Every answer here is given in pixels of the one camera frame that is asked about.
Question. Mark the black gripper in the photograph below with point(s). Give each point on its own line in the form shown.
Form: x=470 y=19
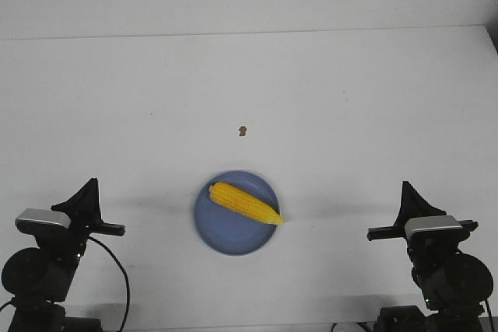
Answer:
x=64 y=245
x=425 y=250

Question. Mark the blue round plate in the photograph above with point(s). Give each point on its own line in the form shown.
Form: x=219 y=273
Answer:
x=226 y=231

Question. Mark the yellow corn cob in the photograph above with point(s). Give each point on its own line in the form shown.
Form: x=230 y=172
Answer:
x=243 y=203

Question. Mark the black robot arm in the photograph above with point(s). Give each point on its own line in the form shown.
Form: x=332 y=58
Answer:
x=40 y=277
x=456 y=286

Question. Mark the small brown crumb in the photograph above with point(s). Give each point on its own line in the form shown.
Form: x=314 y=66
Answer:
x=242 y=131

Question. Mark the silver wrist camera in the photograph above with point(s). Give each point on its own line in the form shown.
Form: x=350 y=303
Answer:
x=434 y=223
x=33 y=216

